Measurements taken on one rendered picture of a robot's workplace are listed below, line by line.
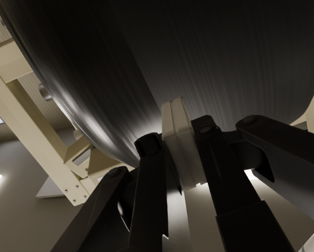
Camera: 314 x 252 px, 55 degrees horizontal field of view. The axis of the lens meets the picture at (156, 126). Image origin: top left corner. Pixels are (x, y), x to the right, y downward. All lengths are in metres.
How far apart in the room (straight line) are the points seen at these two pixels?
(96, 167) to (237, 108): 0.71
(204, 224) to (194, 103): 2.97
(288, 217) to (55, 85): 2.93
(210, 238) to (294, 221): 0.78
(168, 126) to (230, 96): 0.16
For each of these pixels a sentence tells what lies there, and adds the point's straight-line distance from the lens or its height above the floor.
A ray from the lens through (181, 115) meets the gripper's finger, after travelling 0.16.
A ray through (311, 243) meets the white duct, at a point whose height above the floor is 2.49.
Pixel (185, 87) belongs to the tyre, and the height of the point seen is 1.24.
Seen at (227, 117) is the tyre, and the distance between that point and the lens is 0.33.
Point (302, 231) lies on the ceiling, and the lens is 3.04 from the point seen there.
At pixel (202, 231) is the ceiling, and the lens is 3.21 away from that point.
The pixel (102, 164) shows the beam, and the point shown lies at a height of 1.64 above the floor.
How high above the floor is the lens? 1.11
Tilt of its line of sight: 32 degrees up
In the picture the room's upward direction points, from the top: 154 degrees clockwise
